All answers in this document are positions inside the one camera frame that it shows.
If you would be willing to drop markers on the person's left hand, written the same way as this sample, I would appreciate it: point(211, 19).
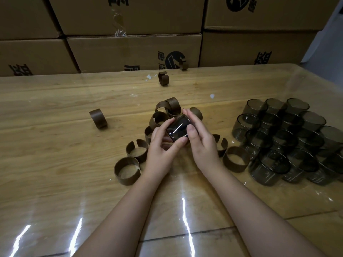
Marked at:
point(158, 157)

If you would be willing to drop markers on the person's right hand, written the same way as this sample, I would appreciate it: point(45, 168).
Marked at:
point(205, 149)

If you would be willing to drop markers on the smoky tinted glass cup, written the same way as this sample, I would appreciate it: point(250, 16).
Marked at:
point(178, 129)

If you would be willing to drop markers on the cluster of smoky glass cups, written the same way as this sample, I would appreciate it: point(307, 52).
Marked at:
point(281, 147)

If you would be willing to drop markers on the person's right forearm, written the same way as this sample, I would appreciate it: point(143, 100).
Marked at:
point(254, 216)

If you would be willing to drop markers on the person's left forearm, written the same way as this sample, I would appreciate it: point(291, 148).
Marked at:
point(120, 219)

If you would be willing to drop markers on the white paper scrap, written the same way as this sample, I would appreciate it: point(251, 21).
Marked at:
point(150, 77)

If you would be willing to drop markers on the stack of brown cardboard boxes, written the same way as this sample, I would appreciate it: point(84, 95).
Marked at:
point(134, 13)

